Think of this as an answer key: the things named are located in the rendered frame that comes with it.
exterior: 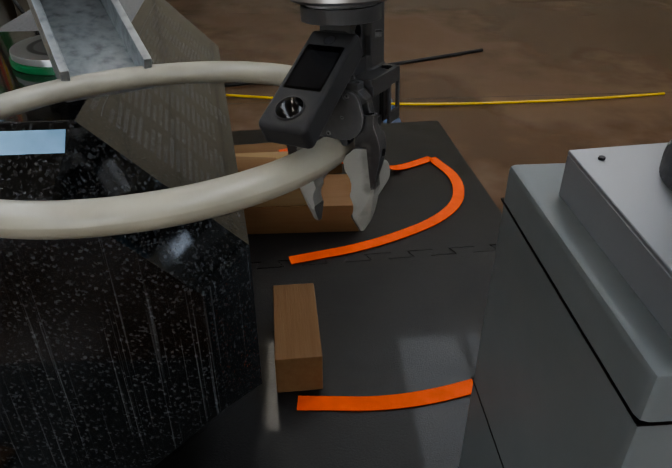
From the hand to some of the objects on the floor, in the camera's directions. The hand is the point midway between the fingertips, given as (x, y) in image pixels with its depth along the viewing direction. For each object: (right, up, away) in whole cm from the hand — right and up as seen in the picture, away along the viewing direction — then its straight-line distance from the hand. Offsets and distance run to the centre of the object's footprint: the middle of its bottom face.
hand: (336, 216), depth 60 cm
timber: (-11, -38, +109) cm, 116 cm away
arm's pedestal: (+46, -74, +53) cm, 102 cm away
